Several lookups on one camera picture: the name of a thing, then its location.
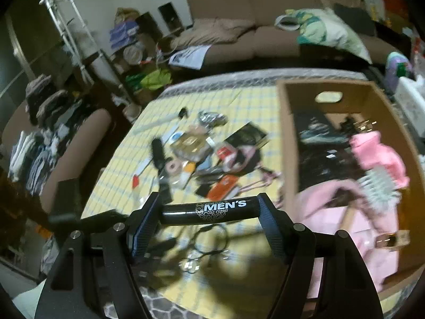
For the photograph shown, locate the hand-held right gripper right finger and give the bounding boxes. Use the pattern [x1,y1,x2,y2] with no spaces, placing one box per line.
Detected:
[257,192,386,319]

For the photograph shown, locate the pile of folded clothes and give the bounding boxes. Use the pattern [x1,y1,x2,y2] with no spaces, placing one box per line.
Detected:
[7,75,97,196]

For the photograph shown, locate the black hair brush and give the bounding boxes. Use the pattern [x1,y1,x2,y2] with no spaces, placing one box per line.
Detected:
[149,138,168,170]

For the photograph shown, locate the pink lanyard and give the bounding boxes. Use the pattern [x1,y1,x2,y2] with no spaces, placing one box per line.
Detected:
[239,169,283,193]

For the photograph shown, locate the black glossy magazine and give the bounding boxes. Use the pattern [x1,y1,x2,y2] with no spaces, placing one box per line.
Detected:
[294,111,366,190]

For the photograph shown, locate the pink tape roll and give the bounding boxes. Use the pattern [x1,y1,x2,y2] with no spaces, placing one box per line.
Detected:
[166,159,185,177]

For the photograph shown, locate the orange card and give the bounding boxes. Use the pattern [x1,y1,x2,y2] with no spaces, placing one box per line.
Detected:
[207,174,241,202]

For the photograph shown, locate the wooden handled tool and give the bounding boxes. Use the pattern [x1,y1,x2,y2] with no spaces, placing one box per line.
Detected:
[340,206,357,236]

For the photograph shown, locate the black picture frame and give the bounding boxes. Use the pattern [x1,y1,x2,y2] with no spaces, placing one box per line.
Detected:
[158,3,185,32]
[136,11,163,40]

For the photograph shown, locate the pink headphones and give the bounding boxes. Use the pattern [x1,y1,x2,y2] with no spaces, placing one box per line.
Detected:
[226,146,263,173]

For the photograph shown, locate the white storage box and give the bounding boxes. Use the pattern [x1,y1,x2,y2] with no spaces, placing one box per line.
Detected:
[395,76,425,130]

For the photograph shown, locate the tan small box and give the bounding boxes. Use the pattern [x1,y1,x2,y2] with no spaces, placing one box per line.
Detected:
[377,230,411,250]

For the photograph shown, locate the grey patterned rug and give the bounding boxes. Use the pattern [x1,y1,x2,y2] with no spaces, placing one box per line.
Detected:
[104,286,256,319]

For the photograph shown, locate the black booklet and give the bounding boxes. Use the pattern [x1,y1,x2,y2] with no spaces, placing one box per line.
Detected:
[222,123,269,150]

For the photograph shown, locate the white ruler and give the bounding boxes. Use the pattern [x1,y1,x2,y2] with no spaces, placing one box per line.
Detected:
[133,113,181,135]

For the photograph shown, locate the newspaper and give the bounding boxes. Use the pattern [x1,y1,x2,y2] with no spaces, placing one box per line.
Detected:
[169,45,211,70]

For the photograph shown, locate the brown sofa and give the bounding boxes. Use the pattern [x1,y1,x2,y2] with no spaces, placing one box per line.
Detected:
[169,0,412,70]

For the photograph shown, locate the brown armchair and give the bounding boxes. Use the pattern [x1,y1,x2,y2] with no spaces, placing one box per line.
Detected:
[41,108,112,213]

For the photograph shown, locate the green plastic bag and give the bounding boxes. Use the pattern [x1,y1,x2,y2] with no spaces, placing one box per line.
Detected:
[126,68,171,92]

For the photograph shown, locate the purple packets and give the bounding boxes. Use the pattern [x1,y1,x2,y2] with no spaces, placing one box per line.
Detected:
[109,20,140,49]

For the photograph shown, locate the floral fabric bag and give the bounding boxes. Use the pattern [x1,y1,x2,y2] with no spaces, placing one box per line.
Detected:
[274,8,372,64]

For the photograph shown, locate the purple bag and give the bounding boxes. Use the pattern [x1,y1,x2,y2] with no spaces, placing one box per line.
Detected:
[385,51,414,90]

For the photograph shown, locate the red and white packet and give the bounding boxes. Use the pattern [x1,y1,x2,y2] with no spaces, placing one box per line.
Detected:
[216,143,238,162]

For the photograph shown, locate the pink cloth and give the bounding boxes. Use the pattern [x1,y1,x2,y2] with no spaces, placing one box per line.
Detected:
[348,131,410,190]
[292,179,402,300]

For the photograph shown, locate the red box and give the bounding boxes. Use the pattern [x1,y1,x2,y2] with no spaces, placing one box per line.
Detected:
[380,0,410,24]

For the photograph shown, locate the black flat bag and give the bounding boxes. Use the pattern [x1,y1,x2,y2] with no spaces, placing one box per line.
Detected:
[334,3,376,35]

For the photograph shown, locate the hair brush with white bristles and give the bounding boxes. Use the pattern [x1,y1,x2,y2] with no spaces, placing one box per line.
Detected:
[357,168,404,215]

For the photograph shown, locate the clear glasses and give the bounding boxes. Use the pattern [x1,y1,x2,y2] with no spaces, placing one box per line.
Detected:
[177,257,201,275]

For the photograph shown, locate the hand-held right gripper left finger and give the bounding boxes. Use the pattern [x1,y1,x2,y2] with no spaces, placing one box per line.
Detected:
[35,191,163,319]

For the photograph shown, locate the beige blanket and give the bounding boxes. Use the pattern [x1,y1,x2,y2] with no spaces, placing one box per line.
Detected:
[171,18,256,50]

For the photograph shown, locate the black cosmetic tube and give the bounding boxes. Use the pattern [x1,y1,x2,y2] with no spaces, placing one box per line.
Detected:
[161,197,266,225]

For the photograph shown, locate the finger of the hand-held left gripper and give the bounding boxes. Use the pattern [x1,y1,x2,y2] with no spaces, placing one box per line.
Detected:
[80,209,129,232]

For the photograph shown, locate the black cable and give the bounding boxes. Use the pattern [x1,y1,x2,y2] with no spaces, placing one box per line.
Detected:
[189,223,231,256]

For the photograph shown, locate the brown cardboard box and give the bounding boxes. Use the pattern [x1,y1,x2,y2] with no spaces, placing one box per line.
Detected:
[276,79,425,293]

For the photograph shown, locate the silver foil packet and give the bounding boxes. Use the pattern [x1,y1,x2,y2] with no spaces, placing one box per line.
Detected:
[197,111,230,128]

